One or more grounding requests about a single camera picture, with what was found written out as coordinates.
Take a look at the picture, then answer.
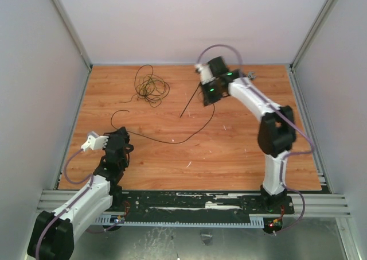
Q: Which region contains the black wire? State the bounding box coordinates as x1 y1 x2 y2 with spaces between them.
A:
110 102 216 144

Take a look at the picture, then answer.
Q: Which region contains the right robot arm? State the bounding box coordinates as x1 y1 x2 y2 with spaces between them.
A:
194 56 296 213

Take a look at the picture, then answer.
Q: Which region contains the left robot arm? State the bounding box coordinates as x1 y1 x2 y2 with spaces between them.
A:
27 127 134 259

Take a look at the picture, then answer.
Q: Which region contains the black zip tie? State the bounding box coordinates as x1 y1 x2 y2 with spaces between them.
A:
179 83 200 118

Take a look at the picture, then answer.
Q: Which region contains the black adjustable wrench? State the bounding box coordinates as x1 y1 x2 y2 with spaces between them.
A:
247 71 256 80

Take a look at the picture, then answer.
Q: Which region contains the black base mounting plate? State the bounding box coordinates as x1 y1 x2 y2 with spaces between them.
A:
106 191 295 224

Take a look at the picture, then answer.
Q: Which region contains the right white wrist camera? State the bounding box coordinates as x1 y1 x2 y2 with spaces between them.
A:
194 64 214 85

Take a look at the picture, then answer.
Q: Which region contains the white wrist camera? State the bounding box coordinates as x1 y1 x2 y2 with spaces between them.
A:
194 64 214 85
80 131 108 152

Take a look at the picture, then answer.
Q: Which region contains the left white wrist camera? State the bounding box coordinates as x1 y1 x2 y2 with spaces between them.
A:
80 131 108 152

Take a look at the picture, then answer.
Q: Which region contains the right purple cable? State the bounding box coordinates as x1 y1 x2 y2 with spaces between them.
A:
197 44 315 238

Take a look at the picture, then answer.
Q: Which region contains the grey slotted cable duct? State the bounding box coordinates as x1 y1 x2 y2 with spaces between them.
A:
94 213 264 228

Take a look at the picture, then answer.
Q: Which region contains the aluminium front rail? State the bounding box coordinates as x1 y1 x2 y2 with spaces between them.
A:
37 190 351 218

